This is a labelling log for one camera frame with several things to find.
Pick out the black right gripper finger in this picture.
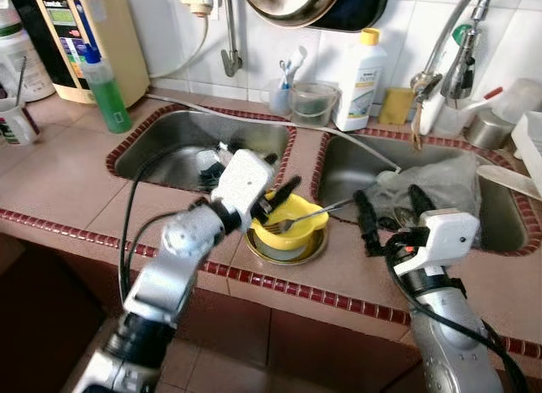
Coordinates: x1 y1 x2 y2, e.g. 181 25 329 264
409 184 438 218
354 190 380 257

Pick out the yellow plastic bowl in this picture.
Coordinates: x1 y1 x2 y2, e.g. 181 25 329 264
251 190 332 252

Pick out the steel bowl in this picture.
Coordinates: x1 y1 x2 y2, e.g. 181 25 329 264
245 224 330 266

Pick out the clear plastic bag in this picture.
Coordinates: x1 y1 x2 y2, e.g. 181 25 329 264
368 152 484 235

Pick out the steel sink basin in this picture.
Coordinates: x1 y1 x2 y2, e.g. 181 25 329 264
107 105 298 196
311 129 531 257

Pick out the white blue plastic scrubber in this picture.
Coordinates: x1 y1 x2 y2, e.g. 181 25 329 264
196 147 226 191

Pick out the clear toothbrush cup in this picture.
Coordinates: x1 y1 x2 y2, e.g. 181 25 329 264
269 78 298 117

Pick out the cream plastic paddle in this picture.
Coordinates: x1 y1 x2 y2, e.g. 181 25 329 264
476 163 542 202

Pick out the small steel cup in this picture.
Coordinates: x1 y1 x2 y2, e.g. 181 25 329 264
464 109 516 152

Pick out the blue white toothbrush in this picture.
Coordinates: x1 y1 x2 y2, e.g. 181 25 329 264
279 46 309 90

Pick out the dark yellow scouring sponge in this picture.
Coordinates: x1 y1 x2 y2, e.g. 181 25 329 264
379 88 417 126

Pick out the white detergent bottle yellow cap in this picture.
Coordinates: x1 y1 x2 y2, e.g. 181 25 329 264
335 29 390 132

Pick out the white dish rack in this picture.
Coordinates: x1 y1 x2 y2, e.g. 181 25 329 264
511 112 542 191

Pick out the white utensil red tip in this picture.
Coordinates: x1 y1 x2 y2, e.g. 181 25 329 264
470 86 506 116

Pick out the thin white tube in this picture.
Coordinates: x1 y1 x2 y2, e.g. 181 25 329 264
147 12 212 81

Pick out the clear plastic container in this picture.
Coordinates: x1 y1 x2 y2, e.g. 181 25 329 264
491 78 542 124

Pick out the steel sink faucet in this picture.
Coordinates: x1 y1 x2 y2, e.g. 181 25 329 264
410 0 497 151

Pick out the hanging steel wok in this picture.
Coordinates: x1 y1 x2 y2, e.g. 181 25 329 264
240 0 393 32

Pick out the green dish soap bottle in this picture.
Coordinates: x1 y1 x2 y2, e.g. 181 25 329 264
78 44 135 135

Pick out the beige water filter appliance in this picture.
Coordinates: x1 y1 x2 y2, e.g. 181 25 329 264
12 0 152 107

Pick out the white printed mug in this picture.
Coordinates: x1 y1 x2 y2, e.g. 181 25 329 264
0 97 40 147

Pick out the metal spoon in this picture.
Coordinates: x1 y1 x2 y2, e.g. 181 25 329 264
13 56 29 107

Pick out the white jar green lid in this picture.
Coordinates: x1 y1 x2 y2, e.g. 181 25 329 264
0 3 57 102

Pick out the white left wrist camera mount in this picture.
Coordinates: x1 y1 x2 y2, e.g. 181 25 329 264
210 149 277 234

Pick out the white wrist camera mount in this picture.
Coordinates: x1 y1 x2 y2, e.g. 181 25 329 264
394 208 480 278
210 149 277 234

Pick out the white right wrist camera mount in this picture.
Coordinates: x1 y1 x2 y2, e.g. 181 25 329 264
394 208 480 278

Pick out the white flexible hose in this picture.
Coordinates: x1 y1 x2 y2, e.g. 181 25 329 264
147 92 404 174

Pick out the steel wall tap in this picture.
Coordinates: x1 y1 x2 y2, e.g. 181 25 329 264
180 0 245 79

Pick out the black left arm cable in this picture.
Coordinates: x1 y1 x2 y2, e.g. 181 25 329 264
119 143 223 302

